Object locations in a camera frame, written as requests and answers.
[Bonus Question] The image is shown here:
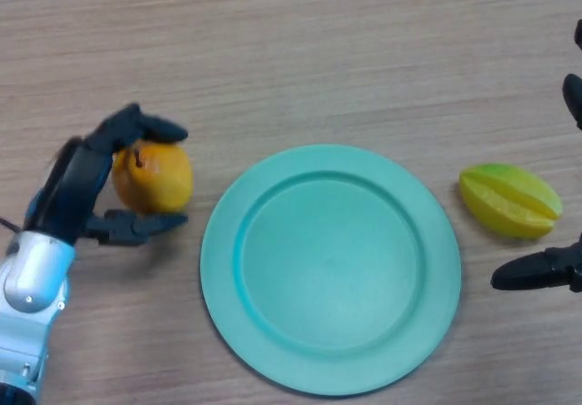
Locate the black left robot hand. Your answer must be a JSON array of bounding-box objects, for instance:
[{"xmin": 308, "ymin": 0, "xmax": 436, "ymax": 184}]
[{"xmin": 25, "ymin": 102, "xmax": 190, "ymax": 248}]

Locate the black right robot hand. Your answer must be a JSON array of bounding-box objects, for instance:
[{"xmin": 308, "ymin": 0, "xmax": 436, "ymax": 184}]
[{"xmin": 490, "ymin": 17, "xmax": 582, "ymax": 293}]

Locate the yellow orange pear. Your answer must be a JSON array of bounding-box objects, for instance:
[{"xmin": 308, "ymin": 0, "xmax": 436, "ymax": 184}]
[{"xmin": 111, "ymin": 143, "xmax": 195, "ymax": 215}]

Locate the teal green round plate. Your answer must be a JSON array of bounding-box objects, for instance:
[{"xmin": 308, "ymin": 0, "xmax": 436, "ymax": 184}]
[{"xmin": 199, "ymin": 144, "xmax": 462, "ymax": 397}]

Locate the yellow green starfruit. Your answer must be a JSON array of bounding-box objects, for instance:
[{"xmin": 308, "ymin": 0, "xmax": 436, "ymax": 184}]
[{"xmin": 458, "ymin": 163, "xmax": 564, "ymax": 241}]

